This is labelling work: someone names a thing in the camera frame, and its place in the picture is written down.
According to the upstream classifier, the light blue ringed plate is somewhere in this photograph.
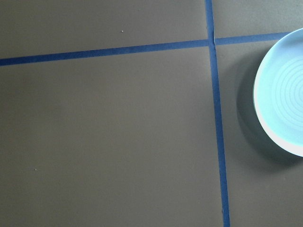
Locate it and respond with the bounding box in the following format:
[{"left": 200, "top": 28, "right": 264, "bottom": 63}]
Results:
[{"left": 253, "top": 27, "right": 303, "bottom": 157}]

